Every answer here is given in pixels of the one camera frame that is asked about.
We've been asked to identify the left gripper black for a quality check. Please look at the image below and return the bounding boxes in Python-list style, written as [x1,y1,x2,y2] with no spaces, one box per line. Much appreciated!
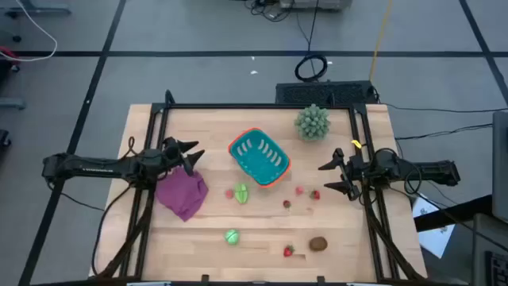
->
[156,136,206,180]

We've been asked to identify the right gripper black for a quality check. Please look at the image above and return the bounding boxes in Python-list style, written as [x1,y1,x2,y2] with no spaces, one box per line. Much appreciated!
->
[317,147,379,202]

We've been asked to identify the teal basket with orange rim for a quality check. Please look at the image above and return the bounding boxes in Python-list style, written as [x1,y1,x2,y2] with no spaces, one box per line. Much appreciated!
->
[227,127,293,189]

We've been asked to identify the brown toy kiwi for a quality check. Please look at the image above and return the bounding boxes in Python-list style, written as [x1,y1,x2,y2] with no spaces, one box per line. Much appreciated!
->
[309,236,329,253]

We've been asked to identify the purple cloth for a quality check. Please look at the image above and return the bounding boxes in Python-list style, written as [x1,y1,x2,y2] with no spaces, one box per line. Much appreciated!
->
[155,165,210,222]

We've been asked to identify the green plant in patterned pot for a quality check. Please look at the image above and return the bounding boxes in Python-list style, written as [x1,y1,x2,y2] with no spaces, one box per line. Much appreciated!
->
[294,103,332,141]

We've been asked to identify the black perforated computer case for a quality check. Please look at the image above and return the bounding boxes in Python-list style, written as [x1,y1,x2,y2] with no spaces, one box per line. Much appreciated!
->
[275,80,378,106]

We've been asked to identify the white paper sheet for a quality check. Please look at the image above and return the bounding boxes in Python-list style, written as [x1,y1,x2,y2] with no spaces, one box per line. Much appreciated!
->
[412,193,456,259]

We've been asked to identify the dark desk edge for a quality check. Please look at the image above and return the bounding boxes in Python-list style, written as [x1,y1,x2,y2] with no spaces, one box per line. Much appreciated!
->
[414,194,493,234]

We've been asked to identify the grey cabinet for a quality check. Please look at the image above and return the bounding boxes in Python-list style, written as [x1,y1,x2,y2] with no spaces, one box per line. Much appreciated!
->
[491,110,508,223]

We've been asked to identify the grey device box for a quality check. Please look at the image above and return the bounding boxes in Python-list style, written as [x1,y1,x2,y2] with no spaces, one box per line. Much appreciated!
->
[279,0,352,10]

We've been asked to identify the grey furniture foot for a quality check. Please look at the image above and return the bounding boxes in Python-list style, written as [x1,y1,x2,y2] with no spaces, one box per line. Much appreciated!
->
[0,97,27,110]

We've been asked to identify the red object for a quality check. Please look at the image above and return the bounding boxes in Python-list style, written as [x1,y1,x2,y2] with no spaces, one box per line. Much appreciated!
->
[0,45,20,67]

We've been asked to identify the grey chair base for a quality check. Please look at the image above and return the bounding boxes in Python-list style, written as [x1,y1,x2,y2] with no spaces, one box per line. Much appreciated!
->
[0,0,72,17]

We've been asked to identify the black aluminium table frame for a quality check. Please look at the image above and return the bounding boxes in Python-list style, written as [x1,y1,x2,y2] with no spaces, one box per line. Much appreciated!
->
[93,89,428,284]

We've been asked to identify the black floor cable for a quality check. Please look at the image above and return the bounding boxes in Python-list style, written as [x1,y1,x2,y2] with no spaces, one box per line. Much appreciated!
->
[394,123,494,141]
[376,101,508,114]

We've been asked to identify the coiled black cable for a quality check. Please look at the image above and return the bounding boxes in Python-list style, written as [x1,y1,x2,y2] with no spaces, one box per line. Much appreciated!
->
[294,53,329,83]

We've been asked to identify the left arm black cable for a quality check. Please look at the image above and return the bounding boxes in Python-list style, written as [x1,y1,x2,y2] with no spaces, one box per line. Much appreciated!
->
[90,183,134,277]

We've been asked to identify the yellow hanging cable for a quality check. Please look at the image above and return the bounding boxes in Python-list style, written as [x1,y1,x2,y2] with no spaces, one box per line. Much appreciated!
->
[368,0,394,83]

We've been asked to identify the thin black hanging cable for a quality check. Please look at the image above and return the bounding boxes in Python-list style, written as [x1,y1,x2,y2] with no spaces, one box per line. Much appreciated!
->
[307,0,320,56]

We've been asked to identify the tangled black cables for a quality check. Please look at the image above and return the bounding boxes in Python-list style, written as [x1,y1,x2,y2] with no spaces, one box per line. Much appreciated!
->
[244,0,297,23]

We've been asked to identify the white floor cable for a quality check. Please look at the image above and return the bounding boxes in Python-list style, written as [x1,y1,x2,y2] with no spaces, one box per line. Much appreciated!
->
[0,0,59,63]

